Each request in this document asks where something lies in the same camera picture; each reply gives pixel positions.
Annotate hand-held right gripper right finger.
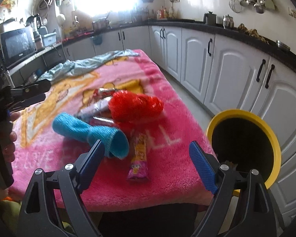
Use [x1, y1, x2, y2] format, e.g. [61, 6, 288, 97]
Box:
[189, 141, 278, 237]

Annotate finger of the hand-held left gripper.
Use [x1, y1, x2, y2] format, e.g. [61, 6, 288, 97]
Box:
[11, 79, 52, 97]
[13, 93, 46, 111]

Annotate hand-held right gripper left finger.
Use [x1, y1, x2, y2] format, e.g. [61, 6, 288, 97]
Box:
[19, 139, 106, 237]

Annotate blue sock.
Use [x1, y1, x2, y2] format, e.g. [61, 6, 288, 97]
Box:
[52, 113, 130, 160]

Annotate pink snack wrapper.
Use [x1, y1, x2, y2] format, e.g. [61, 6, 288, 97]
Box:
[126, 131, 151, 183]

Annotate silver foil wrapper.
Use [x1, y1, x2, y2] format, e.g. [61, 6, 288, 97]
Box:
[75, 101, 114, 120]

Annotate red mesh net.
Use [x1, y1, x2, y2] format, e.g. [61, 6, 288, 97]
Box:
[108, 91, 164, 123]

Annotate yellow-rimmed trash bin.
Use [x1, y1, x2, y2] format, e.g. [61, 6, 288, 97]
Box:
[206, 109, 282, 196]

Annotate person's left hand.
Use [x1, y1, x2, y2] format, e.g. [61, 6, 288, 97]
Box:
[0, 112, 21, 163]

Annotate pink printed blanket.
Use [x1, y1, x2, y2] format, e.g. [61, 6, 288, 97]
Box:
[8, 49, 218, 213]

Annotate black microwave oven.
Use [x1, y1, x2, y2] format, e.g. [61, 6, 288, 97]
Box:
[0, 27, 37, 66]

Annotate maroon foil wrapper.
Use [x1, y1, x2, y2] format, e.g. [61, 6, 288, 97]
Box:
[89, 117, 115, 127]

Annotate blue and white box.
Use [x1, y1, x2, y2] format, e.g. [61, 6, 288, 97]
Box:
[40, 32, 58, 46]

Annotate light blue cloth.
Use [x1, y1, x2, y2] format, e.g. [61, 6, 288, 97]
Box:
[36, 49, 141, 84]

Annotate black kettle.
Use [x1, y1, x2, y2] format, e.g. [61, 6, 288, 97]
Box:
[25, 14, 44, 28]

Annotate red and silver wrapper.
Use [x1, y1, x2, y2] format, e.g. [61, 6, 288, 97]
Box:
[93, 87, 119, 98]

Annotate person's leg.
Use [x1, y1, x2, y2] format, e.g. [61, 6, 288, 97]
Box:
[98, 202, 198, 237]

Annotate steel cooking pot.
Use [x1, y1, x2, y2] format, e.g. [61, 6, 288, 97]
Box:
[92, 17, 112, 32]

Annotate green garment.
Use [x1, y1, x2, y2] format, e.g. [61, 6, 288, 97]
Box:
[0, 199, 24, 229]

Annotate white lower cabinets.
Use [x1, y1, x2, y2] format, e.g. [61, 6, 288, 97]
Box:
[62, 25, 296, 226]

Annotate black kitchen countertop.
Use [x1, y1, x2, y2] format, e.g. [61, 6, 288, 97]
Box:
[61, 17, 296, 66]

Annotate pile of ginger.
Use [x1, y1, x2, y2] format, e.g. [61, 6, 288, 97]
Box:
[237, 23, 267, 43]

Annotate group of condiment bottles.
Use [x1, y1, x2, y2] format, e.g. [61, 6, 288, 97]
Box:
[156, 6, 169, 20]

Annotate steel bowl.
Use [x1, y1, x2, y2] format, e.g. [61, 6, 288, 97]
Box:
[275, 39, 291, 51]

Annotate steel canister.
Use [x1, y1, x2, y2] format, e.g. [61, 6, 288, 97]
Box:
[222, 14, 235, 29]

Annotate grey teapot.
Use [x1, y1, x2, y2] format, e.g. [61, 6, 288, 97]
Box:
[203, 11, 217, 26]

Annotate coiled hose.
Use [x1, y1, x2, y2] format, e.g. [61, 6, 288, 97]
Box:
[38, 0, 54, 9]

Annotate wall picture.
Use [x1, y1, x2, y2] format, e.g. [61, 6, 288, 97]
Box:
[1, 0, 17, 13]

